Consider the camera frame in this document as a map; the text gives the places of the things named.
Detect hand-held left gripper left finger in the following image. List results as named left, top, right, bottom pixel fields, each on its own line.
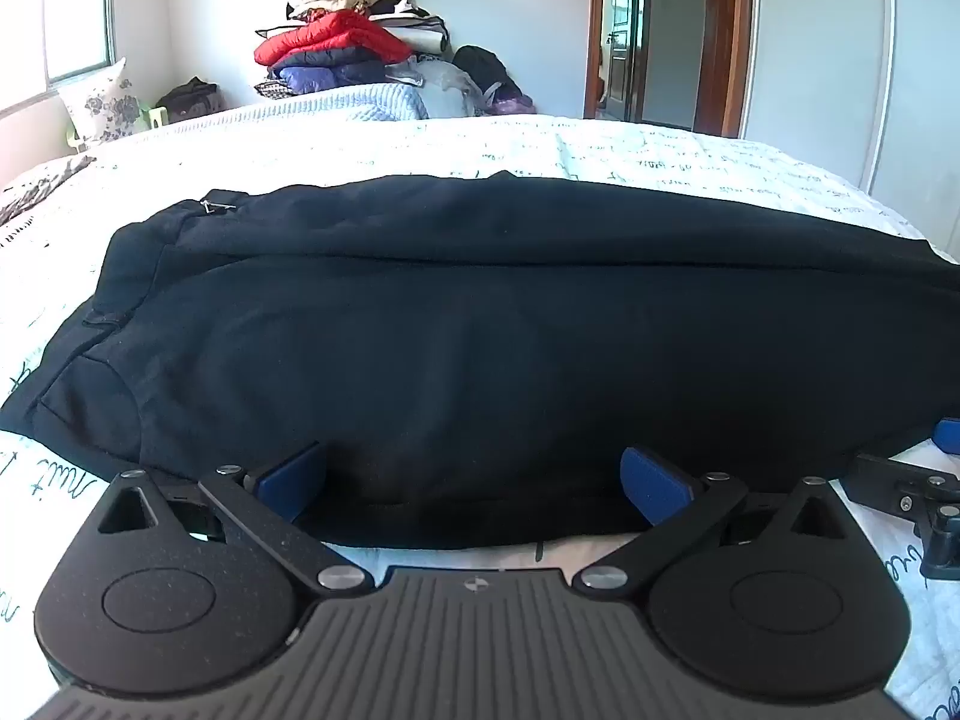
left=94, top=440, right=377, bottom=598

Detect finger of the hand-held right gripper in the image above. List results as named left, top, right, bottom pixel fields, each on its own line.
left=844, top=415, right=960, bottom=580

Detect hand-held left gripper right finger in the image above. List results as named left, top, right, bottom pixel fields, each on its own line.
left=568, top=446, right=852, bottom=601

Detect black pants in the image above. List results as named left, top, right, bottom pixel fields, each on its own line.
left=0, top=169, right=960, bottom=550

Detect white printed bed sheet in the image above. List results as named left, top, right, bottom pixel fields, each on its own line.
left=0, top=101, right=960, bottom=720

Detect grey floral quilt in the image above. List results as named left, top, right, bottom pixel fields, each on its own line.
left=0, top=156, right=95, bottom=227

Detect green plastic stool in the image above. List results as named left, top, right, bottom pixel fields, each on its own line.
left=66, top=106, right=167, bottom=155

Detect light blue quilt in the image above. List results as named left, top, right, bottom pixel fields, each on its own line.
left=285, top=82, right=429, bottom=122

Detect black duffel bag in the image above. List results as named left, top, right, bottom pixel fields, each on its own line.
left=155, top=76, right=223, bottom=124

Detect purple puffer jacket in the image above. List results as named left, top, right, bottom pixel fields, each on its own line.
left=271, top=64, right=391, bottom=96

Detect white wardrobe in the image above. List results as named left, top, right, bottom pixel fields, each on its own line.
left=739, top=0, right=960, bottom=205

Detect floral pillow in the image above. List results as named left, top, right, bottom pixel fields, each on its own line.
left=56, top=58, right=151, bottom=143

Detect navy puffer jacket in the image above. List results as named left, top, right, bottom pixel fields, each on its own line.
left=268, top=45, right=391, bottom=80

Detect black backpack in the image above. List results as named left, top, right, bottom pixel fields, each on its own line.
left=452, top=45, right=523, bottom=103

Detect red puffer jacket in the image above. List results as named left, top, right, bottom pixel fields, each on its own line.
left=253, top=9, right=413, bottom=67

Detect white and black folded cloth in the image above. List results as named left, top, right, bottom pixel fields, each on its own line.
left=367, top=0, right=451, bottom=58

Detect cream folded cloth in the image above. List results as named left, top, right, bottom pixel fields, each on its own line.
left=285, top=0, right=410, bottom=20

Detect window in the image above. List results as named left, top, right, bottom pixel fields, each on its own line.
left=0, top=0, right=118, bottom=118

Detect wooden door frame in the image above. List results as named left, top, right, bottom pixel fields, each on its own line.
left=585, top=0, right=757, bottom=139

